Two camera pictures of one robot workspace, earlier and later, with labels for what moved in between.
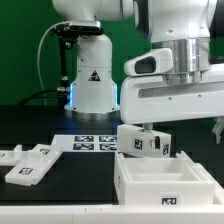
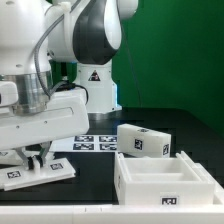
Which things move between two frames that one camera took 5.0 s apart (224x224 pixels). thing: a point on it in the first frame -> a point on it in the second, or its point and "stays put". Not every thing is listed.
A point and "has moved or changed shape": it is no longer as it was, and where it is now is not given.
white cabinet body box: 161,180 stays put
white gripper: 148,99 -> 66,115
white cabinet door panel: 34,165 has moved or changed shape
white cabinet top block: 135,141 stays put
